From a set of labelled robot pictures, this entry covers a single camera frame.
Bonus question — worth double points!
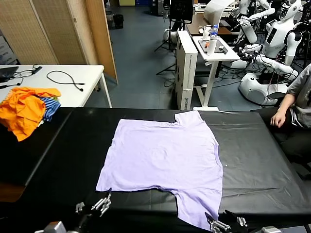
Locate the black cable with adapter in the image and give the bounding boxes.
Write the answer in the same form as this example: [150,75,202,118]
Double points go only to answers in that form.
[14,64,43,85]

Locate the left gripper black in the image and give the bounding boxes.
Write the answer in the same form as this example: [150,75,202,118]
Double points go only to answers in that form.
[71,192,112,233]

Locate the grey tray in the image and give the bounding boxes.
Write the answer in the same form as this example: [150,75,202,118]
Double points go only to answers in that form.
[198,38,229,54]

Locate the blue striped garment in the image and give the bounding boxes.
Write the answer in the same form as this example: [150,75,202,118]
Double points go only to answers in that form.
[38,96,61,122]

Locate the black trash bin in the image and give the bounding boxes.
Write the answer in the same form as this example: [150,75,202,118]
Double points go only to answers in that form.
[113,14,124,29]

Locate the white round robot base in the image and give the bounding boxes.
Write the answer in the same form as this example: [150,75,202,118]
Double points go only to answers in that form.
[238,71,290,106]

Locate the tall white cardboard box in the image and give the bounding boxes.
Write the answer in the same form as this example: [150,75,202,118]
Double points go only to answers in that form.
[175,30,199,110]

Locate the black plastic table cover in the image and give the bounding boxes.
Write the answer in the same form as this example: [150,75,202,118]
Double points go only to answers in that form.
[25,107,311,233]

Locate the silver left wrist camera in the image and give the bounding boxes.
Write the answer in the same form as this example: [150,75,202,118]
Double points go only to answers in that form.
[43,220,68,233]

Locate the white curved plastic shell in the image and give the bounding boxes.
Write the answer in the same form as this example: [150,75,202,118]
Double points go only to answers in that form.
[203,0,235,24]

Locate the black laptop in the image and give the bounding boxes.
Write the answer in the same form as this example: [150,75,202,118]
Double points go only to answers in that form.
[0,66,19,83]

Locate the white table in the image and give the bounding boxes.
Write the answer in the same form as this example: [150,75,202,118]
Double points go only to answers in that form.
[0,64,113,109]

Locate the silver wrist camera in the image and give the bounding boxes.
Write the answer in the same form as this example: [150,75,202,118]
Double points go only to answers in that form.
[261,225,282,233]
[43,220,68,233]

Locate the black monitor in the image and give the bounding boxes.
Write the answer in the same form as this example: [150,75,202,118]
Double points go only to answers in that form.
[169,0,194,24]

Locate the white humanoid robot black joints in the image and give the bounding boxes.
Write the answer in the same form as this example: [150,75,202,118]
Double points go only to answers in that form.
[229,0,306,78]

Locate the seated person in grey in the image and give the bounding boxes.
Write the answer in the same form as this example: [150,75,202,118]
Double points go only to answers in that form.
[286,63,311,128]

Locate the orange garment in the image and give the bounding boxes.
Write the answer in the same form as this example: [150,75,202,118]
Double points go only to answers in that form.
[0,86,62,142]

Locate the white storage box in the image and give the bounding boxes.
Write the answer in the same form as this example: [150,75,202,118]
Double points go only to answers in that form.
[0,30,19,65]

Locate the black loose cable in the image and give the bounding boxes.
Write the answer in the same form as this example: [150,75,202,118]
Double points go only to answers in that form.
[46,70,86,92]

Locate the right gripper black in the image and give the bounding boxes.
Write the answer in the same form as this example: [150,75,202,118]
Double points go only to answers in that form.
[205,209,264,233]

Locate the person forearm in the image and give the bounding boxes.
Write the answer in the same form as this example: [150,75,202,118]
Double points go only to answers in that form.
[276,93,296,117]

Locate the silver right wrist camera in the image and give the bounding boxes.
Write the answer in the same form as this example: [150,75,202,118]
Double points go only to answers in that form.
[261,225,282,233]

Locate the white bottle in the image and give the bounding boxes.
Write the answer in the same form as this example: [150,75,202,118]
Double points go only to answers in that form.
[207,35,217,56]

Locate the white standing desk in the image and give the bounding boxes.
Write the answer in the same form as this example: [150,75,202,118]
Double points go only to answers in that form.
[191,35,241,112]

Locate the wooden folding screen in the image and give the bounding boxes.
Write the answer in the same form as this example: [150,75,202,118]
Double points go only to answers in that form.
[0,0,120,85]

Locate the person hand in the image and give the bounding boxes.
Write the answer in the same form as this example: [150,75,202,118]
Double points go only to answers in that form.
[270,112,287,127]

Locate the lavender t-shirt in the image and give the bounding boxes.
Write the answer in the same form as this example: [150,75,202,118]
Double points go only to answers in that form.
[95,110,224,231]

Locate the brown wooden desk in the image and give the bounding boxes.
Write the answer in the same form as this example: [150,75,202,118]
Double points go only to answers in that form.
[186,12,240,37]

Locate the black tripod stand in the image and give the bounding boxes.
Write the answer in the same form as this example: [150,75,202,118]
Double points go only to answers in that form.
[155,19,178,76]

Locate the black person trousers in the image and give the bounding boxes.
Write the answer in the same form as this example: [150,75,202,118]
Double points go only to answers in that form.
[250,106,311,182]

